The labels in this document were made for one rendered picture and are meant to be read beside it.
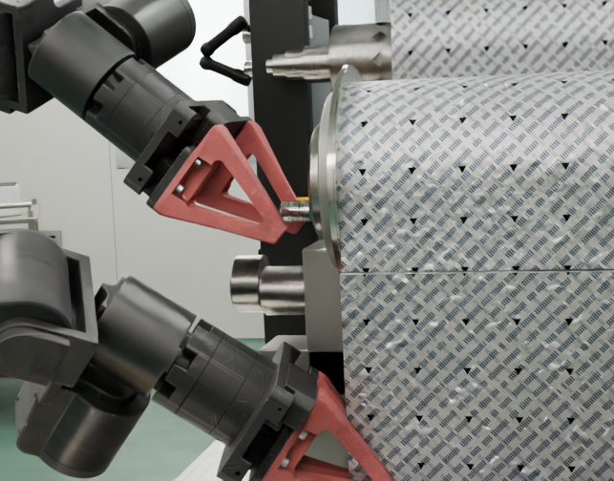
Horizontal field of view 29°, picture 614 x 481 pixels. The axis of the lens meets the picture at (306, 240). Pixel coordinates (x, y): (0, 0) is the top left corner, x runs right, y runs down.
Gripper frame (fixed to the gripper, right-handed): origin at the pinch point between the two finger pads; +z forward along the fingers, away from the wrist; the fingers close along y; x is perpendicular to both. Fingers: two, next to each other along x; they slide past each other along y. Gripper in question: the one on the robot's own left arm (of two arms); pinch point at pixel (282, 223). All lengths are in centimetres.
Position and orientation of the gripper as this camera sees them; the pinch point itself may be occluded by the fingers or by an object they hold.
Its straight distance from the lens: 78.9
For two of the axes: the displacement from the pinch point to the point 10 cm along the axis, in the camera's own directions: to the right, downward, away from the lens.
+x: 5.9, -7.8, -2.3
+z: 7.8, 6.2, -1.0
